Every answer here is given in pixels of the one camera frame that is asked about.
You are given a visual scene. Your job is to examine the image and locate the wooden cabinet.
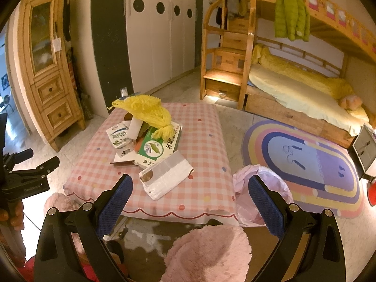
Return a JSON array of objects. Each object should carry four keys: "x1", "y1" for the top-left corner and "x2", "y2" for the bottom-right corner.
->
[{"x1": 17, "y1": 0, "x2": 85, "y2": 152}]

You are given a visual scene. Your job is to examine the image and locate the green white tissue box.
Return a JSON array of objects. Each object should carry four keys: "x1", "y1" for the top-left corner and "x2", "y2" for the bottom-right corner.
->
[{"x1": 134, "y1": 121, "x2": 182, "y2": 169}]

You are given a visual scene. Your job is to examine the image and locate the white paper bag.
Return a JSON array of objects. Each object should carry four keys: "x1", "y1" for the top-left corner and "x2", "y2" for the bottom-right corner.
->
[{"x1": 139, "y1": 151, "x2": 194, "y2": 200}]

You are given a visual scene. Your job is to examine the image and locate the wooden stair drawers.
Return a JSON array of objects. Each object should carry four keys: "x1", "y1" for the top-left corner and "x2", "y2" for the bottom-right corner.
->
[{"x1": 200, "y1": 0, "x2": 255, "y2": 110}]

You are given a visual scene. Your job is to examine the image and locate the green puffer jacket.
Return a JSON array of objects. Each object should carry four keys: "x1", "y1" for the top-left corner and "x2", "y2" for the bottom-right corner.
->
[{"x1": 274, "y1": 0, "x2": 310, "y2": 42}]

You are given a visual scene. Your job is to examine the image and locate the yellow blanket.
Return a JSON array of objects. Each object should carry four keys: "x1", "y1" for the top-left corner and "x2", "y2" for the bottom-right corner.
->
[{"x1": 252, "y1": 44, "x2": 355, "y2": 100}]

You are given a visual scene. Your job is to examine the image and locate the spray bottle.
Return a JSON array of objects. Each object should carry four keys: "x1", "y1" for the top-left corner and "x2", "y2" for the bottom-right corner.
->
[{"x1": 121, "y1": 87, "x2": 129, "y2": 98}]

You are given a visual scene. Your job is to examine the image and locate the pink lined trash bin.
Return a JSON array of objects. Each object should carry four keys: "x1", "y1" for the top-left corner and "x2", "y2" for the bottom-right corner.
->
[{"x1": 233, "y1": 164, "x2": 293, "y2": 227}]

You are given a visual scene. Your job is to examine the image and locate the white wardrobe with holes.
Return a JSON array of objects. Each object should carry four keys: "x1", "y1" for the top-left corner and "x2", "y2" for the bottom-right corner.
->
[{"x1": 90, "y1": 0, "x2": 203, "y2": 107}]

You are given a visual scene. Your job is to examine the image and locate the pink plush toy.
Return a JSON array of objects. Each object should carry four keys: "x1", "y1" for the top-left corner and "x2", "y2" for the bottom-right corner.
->
[{"x1": 338, "y1": 95, "x2": 363, "y2": 111}]

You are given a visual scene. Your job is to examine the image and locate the white milk carton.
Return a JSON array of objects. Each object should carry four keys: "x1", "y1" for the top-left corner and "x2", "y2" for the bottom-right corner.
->
[{"x1": 106, "y1": 120, "x2": 136, "y2": 157}]

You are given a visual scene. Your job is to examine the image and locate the grey bedside cabinet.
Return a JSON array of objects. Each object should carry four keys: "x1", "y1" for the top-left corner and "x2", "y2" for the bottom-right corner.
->
[{"x1": 352, "y1": 125, "x2": 376, "y2": 178}]

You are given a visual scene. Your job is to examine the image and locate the wooden bunk bed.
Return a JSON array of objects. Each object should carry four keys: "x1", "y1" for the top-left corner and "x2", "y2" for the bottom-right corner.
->
[{"x1": 241, "y1": 0, "x2": 375, "y2": 148}]

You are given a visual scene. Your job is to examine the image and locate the person's left hand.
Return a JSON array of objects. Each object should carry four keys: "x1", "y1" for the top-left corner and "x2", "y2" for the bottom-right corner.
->
[{"x1": 0, "y1": 200, "x2": 24, "y2": 231}]

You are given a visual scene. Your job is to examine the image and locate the yellow tissue paper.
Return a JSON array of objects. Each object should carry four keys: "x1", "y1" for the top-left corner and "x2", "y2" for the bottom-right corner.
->
[{"x1": 110, "y1": 94, "x2": 175, "y2": 141}]

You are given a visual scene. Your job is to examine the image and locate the white tissue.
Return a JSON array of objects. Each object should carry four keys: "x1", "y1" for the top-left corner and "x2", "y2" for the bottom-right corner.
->
[{"x1": 127, "y1": 117, "x2": 143, "y2": 140}]

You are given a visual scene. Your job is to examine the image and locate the rainbow oval rug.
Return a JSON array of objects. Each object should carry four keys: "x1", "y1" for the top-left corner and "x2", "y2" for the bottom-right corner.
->
[{"x1": 242, "y1": 120, "x2": 364, "y2": 219}]

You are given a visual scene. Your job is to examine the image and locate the pink checkered cushion table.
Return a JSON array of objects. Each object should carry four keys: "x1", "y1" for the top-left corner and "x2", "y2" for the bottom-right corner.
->
[{"x1": 64, "y1": 103, "x2": 238, "y2": 225}]

